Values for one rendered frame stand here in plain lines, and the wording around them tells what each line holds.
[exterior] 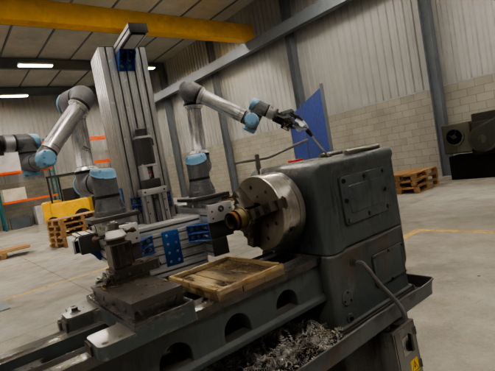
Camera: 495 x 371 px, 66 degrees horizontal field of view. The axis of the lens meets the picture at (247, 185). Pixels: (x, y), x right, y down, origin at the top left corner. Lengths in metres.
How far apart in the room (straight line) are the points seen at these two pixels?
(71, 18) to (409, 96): 9.84
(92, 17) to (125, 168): 10.85
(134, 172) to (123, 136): 0.20
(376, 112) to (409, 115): 1.06
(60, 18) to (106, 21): 1.29
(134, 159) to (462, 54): 10.46
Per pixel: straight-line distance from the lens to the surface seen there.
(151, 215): 2.07
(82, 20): 12.69
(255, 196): 1.58
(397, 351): 1.95
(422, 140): 12.13
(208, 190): 2.06
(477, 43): 11.69
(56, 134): 1.88
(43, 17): 12.40
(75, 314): 1.42
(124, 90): 2.21
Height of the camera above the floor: 1.30
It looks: 3 degrees down
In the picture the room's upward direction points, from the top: 10 degrees counter-clockwise
